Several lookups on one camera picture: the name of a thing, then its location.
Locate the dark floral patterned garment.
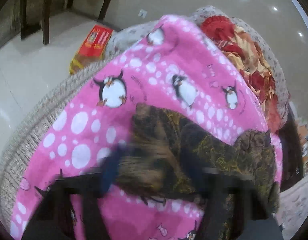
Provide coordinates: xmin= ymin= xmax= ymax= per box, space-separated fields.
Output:
xmin=115 ymin=103 xmax=279 ymax=239

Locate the white upholstered chair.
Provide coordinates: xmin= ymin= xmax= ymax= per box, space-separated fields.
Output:
xmin=274 ymin=175 xmax=308 ymax=239

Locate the grey woven mattress edge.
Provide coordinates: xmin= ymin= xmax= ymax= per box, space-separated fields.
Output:
xmin=0 ymin=52 xmax=120 ymax=229

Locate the dark carved wooden headboard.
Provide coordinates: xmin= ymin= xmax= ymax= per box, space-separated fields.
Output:
xmin=277 ymin=107 xmax=304 ymax=192

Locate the red orange floral quilt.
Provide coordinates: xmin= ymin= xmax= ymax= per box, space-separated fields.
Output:
xmin=200 ymin=15 xmax=281 ymax=133

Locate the pink penguin blanket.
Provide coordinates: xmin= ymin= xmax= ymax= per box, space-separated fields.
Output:
xmin=10 ymin=15 xmax=271 ymax=239

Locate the red yellow box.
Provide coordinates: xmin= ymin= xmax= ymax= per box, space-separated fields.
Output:
xmin=69 ymin=24 xmax=113 ymax=75

